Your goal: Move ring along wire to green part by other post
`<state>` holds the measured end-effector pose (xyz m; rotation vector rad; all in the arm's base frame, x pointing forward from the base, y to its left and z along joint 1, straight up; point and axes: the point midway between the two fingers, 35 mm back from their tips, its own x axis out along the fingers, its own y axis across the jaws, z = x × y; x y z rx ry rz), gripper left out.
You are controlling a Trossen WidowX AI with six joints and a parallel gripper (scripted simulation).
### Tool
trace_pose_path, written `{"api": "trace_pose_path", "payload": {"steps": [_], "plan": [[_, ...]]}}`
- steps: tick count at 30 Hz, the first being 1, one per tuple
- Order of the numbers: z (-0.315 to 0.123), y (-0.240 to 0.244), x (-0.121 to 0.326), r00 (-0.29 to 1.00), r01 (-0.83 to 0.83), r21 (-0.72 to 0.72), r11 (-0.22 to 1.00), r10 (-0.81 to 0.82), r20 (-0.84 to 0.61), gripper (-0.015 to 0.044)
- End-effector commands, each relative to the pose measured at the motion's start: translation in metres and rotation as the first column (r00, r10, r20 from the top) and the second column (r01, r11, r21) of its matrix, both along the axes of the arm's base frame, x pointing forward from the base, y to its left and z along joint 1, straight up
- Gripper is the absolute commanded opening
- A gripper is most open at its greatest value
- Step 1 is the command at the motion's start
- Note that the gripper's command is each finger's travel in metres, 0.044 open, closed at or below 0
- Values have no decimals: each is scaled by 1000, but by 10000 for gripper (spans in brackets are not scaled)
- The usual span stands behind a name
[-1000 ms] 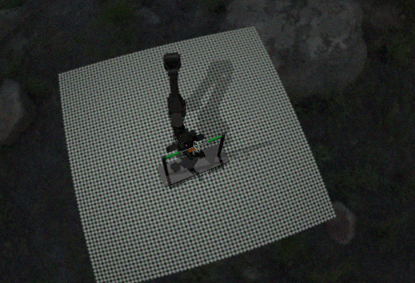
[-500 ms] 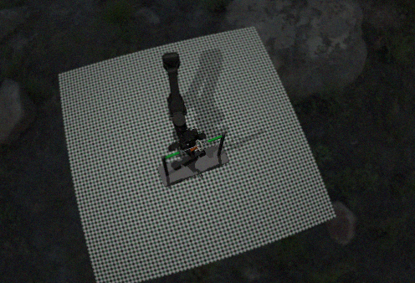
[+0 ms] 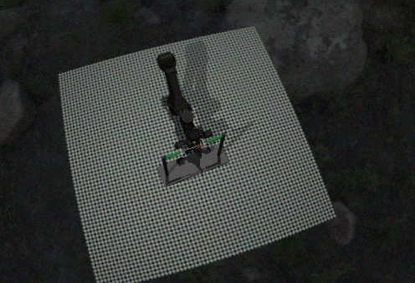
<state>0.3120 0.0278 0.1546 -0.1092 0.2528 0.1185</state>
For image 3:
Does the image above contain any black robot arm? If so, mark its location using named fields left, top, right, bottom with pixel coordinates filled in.
left=157, top=52, right=203, bottom=139

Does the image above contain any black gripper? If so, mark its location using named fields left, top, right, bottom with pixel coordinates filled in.
left=174, top=124, right=213, bottom=157

